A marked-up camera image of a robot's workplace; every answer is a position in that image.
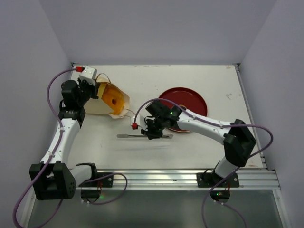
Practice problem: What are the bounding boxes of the metal tongs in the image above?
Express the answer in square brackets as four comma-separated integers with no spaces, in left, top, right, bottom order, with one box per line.
[116,134,173,140]

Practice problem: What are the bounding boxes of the white paper bag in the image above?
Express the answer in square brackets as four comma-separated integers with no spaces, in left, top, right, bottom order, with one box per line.
[84,73,135,119]

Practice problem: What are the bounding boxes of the fake orange ring donut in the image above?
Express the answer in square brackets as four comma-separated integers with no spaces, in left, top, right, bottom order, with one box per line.
[102,85,124,115]

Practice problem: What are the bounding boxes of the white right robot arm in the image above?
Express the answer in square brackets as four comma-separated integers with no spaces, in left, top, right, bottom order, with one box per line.
[142,99,256,187]

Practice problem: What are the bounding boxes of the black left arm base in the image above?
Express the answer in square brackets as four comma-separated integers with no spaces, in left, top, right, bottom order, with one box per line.
[79,176,113,202]

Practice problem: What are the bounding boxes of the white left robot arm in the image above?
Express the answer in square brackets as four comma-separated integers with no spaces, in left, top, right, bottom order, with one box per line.
[29,79,100,200]

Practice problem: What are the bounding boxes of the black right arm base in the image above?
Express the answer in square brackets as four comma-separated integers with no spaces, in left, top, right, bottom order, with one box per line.
[196,169,240,203]

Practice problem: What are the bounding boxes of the dark red round plate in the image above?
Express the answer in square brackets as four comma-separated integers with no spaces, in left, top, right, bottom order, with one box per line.
[158,87,208,133]

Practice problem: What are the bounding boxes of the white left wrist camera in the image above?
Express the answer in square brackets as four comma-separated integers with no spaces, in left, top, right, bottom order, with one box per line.
[76,66,97,84]

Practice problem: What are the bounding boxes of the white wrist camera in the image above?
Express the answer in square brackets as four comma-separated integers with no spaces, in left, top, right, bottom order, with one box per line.
[130,115,141,130]
[76,66,97,84]

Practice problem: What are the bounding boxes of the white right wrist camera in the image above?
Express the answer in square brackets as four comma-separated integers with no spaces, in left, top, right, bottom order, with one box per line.
[130,115,141,130]

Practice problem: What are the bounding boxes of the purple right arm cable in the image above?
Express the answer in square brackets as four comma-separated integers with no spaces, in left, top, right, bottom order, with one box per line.
[135,98,273,228]

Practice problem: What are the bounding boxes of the aluminium mounting rail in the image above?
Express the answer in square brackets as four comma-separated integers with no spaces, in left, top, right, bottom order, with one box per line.
[86,169,280,190]

